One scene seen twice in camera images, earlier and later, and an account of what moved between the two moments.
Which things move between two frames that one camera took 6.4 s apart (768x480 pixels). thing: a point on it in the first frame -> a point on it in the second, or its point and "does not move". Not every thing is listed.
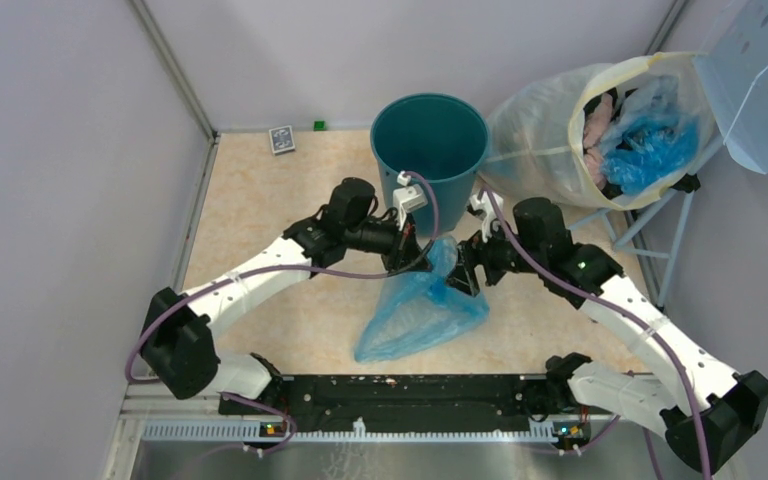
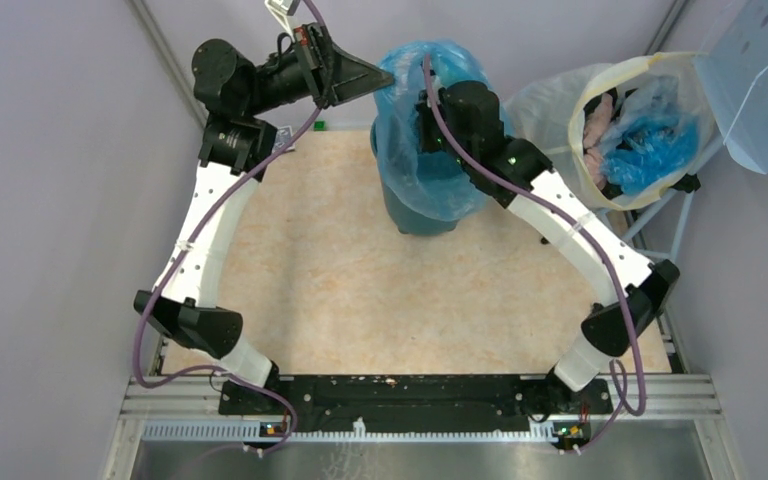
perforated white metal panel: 756,72 does not move
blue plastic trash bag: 418,310 -> 420,184
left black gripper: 405,255 -> 334,76
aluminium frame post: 175,68 does not move
